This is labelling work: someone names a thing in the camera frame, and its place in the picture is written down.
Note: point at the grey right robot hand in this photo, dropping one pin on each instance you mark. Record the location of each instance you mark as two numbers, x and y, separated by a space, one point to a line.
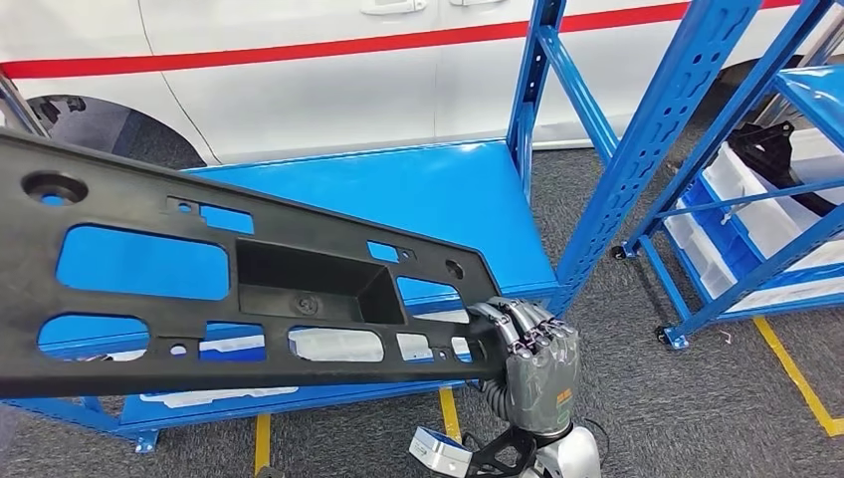
544 389

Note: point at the long black plastic car part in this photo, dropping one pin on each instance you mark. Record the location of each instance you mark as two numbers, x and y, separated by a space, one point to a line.
132 198

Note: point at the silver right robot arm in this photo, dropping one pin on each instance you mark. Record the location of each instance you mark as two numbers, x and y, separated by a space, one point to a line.
573 458

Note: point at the blue metal shelf rack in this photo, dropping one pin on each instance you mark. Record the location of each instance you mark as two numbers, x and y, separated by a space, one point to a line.
428 198

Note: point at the black car part in bin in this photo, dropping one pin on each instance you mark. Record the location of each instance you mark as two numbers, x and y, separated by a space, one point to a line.
765 152

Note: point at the small white floor scrap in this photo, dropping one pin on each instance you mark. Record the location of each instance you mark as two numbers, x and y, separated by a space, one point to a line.
725 337

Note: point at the blue plastic bin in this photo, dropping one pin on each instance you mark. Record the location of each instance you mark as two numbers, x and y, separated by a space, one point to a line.
709 204
231 356

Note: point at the white car with red stripe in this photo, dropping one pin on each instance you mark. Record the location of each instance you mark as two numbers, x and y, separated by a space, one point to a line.
297 99

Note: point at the blue metal rack on casters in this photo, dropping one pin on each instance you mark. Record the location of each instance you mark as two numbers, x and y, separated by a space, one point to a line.
817 99

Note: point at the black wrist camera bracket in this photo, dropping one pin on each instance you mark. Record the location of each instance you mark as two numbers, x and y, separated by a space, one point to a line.
488 462

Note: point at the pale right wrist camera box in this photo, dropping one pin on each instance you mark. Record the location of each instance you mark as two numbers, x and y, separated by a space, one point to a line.
435 455

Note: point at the chrome stanchion post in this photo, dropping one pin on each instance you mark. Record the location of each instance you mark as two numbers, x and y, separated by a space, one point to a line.
20 105

